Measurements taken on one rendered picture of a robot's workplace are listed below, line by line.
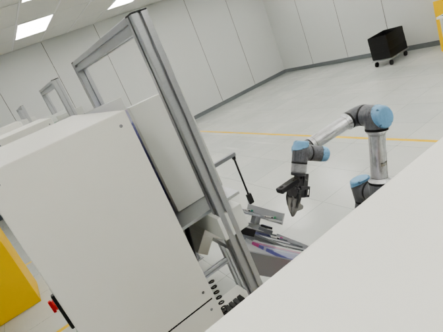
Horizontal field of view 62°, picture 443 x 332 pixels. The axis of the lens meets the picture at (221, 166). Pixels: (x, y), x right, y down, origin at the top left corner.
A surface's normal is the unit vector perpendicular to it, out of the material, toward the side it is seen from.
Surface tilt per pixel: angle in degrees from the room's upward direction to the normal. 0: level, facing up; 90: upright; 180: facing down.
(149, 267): 90
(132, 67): 90
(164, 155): 90
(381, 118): 83
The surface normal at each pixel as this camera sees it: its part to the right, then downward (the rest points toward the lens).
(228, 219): 0.51, 0.10
